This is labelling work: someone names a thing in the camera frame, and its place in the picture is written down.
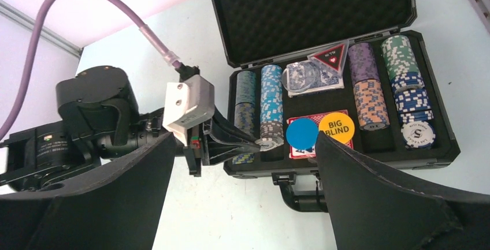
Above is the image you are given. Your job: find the teal chip row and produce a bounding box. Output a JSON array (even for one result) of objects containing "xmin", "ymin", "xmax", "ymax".
[{"xmin": 231, "ymin": 70, "xmax": 258, "ymax": 166}]

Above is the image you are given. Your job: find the red card deck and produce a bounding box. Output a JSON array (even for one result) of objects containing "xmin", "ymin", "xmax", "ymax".
[{"xmin": 286, "ymin": 110, "xmax": 354, "ymax": 159}]

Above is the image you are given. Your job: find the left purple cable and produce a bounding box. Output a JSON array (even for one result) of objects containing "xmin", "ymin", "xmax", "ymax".
[{"xmin": 0, "ymin": 0, "xmax": 184, "ymax": 142}]

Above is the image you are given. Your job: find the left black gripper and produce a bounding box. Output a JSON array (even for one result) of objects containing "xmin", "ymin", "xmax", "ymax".
[{"xmin": 145, "ymin": 106, "xmax": 261, "ymax": 177}]

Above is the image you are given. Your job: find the blue card deck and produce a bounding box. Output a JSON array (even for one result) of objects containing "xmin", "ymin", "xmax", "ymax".
[{"xmin": 288, "ymin": 66, "xmax": 344, "ymax": 98}]

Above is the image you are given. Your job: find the black poker set case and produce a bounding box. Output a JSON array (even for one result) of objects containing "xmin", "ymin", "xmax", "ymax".
[{"xmin": 211, "ymin": 0, "xmax": 460, "ymax": 212}]

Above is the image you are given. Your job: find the triangular all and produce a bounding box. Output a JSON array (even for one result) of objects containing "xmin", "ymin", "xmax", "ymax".
[{"xmin": 307, "ymin": 40, "xmax": 350, "ymax": 79}]

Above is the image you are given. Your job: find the green blue chip row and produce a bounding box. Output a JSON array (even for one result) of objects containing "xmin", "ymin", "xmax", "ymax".
[{"xmin": 381, "ymin": 35, "xmax": 436, "ymax": 149}]

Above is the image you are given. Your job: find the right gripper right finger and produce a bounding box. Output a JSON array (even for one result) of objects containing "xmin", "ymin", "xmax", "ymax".
[{"xmin": 315, "ymin": 133, "xmax": 489, "ymax": 249}]

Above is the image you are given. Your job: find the yellow round button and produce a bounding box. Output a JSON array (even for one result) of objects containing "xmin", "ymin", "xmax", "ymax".
[{"xmin": 318, "ymin": 112, "xmax": 355, "ymax": 144}]

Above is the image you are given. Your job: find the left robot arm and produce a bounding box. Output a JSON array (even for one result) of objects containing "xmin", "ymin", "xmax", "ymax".
[{"xmin": 1, "ymin": 66, "xmax": 260, "ymax": 192}]

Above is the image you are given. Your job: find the purple brown chip row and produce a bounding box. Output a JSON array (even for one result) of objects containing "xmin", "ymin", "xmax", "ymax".
[{"xmin": 348, "ymin": 43, "xmax": 390, "ymax": 131}]

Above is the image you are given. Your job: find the left aluminium frame post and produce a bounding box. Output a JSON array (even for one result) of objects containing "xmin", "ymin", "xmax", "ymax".
[{"xmin": 0, "ymin": 0, "xmax": 83, "ymax": 58}]

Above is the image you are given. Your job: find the light blue chip row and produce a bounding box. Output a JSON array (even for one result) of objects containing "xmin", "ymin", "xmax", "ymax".
[{"xmin": 260, "ymin": 65, "xmax": 284, "ymax": 123}]

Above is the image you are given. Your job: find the grey poker chip stack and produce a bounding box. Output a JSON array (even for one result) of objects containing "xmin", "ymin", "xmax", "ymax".
[{"xmin": 255, "ymin": 121, "xmax": 284, "ymax": 152}]

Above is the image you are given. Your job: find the blue round button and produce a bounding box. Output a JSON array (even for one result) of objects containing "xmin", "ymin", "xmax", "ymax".
[{"xmin": 286, "ymin": 118, "xmax": 319, "ymax": 150}]

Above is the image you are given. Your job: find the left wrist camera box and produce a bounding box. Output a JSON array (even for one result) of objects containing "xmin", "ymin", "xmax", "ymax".
[{"xmin": 162, "ymin": 75, "xmax": 216, "ymax": 147}]

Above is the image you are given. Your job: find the clear round dealer button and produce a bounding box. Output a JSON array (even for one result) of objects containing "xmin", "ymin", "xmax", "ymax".
[{"xmin": 281, "ymin": 61, "xmax": 320, "ymax": 93}]

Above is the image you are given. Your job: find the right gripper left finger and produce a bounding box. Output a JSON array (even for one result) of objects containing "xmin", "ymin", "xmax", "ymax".
[{"xmin": 1, "ymin": 133, "xmax": 176, "ymax": 249}]

